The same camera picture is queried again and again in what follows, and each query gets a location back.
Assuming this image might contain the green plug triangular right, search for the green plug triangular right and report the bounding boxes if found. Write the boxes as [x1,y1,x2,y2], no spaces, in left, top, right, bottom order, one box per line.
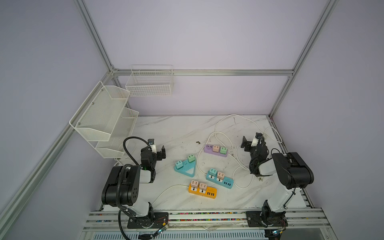
[188,155,196,163]

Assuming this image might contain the aluminium front rail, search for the aluminium front rail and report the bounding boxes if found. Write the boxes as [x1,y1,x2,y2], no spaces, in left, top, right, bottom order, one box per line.
[79,208,337,240]

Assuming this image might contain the purple power strip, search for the purple power strip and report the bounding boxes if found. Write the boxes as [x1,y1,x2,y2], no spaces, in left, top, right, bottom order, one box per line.
[204,145,228,157]

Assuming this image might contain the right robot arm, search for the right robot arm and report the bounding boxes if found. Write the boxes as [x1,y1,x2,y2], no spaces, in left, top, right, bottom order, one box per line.
[241,133,314,227]

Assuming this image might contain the white wire basket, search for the white wire basket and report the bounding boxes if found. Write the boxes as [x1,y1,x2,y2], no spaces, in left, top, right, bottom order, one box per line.
[126,65,174,97]

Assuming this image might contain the white two-tier mesh shelf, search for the white two-tier mesh shelf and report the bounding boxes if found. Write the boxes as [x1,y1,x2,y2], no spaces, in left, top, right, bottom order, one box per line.
[69,82,139,159]

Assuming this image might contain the teal triangular power strip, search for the teal triangular power strip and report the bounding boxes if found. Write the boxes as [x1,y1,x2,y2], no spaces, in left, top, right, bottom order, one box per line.
[174,160,196,178]

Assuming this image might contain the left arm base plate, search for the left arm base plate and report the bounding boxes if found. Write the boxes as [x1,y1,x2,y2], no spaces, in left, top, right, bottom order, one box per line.
[127,212,169,229]

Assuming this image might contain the aluminium frame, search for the aluminium frame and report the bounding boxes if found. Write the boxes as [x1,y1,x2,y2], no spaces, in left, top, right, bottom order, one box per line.
[0,0,384,223]

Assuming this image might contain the white cable of orange strip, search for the white cable of orange strip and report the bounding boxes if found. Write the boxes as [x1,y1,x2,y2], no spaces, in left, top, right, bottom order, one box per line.
[149,184,190,208]

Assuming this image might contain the green plug triangular left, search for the green plug triangular left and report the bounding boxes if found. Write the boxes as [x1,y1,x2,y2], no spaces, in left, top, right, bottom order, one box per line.
[175,161,184,169]

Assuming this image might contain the orange power strip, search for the orange power strip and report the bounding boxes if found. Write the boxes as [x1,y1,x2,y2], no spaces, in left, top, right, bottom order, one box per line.
[188,185,218,199]

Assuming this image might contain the white cable of purple strip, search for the white cable of purple strip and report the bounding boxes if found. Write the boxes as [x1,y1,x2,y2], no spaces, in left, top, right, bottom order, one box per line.
[196,113,283,190]

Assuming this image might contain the pink plug on blue strip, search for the pink plug on blue strip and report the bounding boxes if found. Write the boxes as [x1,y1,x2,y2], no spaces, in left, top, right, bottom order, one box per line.
[217,172,225,180]

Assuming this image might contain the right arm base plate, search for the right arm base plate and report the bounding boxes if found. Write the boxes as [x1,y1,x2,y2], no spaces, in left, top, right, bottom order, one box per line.
[246,211,288,228]

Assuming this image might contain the pink plug orange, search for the pink plug orange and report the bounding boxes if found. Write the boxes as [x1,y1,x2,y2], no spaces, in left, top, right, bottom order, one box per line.
[199,183,207,191]
[191,180,199,188]

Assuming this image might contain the green plug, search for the green plug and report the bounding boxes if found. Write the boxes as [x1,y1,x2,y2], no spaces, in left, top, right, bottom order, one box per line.
[209,168,217,177]
[220,147,228,155]

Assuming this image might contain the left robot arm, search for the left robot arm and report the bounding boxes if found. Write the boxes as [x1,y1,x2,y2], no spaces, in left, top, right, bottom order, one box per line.
[101,136,166,228]

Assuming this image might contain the blue power strip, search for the blue power strip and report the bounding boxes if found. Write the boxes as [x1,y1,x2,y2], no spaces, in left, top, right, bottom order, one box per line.
[206,172,235,189]

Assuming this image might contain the pink plug orange right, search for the pink plug orange right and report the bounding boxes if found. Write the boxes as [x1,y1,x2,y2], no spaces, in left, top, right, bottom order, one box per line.
[199,183,207,191]

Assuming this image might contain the pink plug orange left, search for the pink plug orange left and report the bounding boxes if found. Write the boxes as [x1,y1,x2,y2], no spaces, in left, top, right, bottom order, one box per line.
[191,180,199,188]

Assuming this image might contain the green plug triangular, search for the green plug triangular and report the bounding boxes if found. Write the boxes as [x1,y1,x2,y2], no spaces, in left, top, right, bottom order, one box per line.
[175,161,184,169]
[188,155,196,163]

